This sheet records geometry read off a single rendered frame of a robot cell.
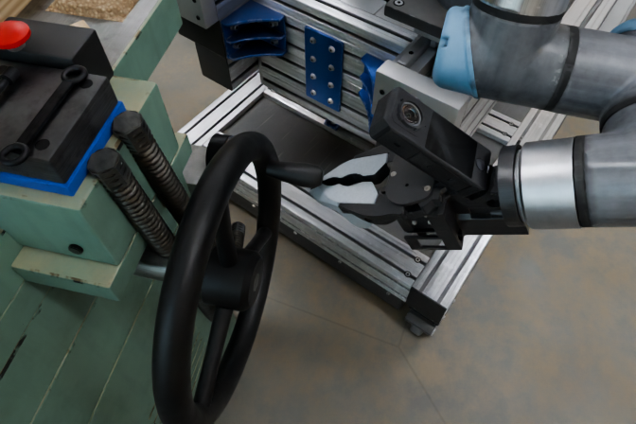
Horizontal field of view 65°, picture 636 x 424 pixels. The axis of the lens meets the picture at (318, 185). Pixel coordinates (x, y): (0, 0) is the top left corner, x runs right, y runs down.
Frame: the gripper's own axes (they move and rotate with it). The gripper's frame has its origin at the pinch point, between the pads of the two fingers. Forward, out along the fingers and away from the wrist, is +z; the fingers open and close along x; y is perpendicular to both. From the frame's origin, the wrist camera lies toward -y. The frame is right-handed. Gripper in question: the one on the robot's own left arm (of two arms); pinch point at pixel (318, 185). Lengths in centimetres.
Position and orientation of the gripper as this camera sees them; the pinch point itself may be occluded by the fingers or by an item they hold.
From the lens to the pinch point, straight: 52.6
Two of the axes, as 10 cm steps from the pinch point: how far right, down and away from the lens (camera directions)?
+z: -8.4, 0.6, 5.5
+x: 2.9, -8.0, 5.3
